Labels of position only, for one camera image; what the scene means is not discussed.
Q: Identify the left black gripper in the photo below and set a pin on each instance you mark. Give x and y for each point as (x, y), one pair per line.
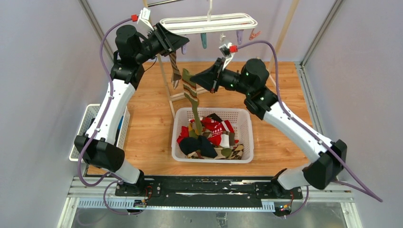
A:
(169, 42)

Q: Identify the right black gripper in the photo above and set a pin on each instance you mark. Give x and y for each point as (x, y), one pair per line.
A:
(209, 80)

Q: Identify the olive green striped sock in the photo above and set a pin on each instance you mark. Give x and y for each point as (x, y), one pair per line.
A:
(190, 92)

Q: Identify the pile of colourful socks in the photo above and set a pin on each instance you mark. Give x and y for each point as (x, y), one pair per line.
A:
(217, 140)

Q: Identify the dark clothes in left basket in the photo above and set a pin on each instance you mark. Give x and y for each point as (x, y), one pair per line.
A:
(119, 141)

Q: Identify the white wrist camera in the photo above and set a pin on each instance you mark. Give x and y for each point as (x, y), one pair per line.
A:
(144, 20)
(228, 55)

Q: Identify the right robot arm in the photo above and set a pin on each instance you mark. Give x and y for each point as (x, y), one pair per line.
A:
(326, 156)

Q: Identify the purple hanger clip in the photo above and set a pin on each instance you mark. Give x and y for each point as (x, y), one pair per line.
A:
(183, 49)
(239, 34)

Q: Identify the teal hanger clip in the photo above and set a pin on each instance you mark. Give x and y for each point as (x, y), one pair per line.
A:
(204, 40)

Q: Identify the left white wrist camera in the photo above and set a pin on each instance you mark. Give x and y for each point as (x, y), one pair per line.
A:
(144, 20)

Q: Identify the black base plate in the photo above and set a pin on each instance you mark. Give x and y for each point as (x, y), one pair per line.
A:
(207, 191)

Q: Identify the white plastic clip hanger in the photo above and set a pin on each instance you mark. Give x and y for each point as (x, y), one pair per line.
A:
(209, 23)

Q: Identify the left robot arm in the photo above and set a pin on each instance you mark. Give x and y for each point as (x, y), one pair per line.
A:
(97, 146)

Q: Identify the orange hanger clip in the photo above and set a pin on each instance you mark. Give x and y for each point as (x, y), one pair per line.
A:
(254, 34)

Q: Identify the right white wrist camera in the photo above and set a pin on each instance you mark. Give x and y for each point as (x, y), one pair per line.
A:
(228, 55)

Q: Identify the brown striped sock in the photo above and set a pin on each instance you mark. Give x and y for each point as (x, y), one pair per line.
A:
(176, 75)

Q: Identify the white centre laundry basket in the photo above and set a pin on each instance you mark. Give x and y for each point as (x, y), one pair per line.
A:
(240, 121)

